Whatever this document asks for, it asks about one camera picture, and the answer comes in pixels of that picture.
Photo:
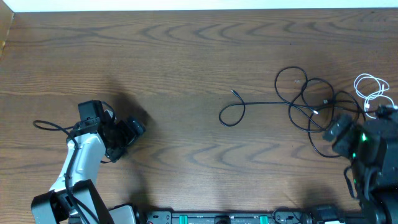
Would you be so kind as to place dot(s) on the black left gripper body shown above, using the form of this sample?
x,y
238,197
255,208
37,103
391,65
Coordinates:
x,y
124,135

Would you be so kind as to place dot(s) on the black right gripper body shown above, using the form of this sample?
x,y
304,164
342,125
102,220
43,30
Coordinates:
x,y
346,141

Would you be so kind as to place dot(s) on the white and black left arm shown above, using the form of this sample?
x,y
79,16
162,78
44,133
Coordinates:
x,y
73,196

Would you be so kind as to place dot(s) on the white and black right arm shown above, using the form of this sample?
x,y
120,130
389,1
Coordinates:
x,y
371,148

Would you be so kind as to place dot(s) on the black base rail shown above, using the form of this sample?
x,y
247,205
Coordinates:
x,y
326,214

